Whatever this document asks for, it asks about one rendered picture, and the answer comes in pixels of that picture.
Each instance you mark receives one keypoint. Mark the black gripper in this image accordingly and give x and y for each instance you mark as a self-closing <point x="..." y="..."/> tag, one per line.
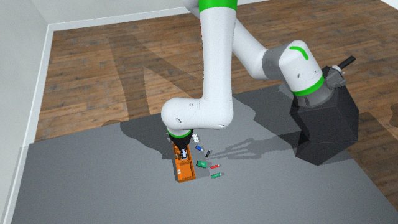
<point x="182" y="149"/>

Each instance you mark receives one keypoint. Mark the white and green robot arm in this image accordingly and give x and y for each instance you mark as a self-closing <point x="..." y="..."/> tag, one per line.
<point x="293" y="63"/>

